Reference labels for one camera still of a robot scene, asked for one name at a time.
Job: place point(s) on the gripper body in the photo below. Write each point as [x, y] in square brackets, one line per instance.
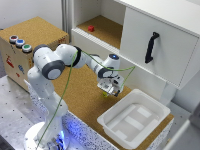
[109, 84]

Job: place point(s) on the yellow block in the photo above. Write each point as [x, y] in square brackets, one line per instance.
[105, 94]

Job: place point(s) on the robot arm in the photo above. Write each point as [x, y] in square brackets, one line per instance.
[50, 65]

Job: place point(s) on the pink block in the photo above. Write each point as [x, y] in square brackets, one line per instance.
[90, 28]

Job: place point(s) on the white plastic box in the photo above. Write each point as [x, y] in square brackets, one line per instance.
[135, 118]

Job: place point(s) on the white cabinet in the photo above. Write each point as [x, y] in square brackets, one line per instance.
[110, 23]

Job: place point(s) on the white sliding door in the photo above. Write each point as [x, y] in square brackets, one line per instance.
[160, 50]

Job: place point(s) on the green button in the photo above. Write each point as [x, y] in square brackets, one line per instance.
[26, 48]

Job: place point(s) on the wooden drawer box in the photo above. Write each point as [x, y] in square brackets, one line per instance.
[26, 43]

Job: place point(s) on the blue button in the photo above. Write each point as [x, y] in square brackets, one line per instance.
[20, 42]

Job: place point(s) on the red button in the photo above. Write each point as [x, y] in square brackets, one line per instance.
[13, 39]

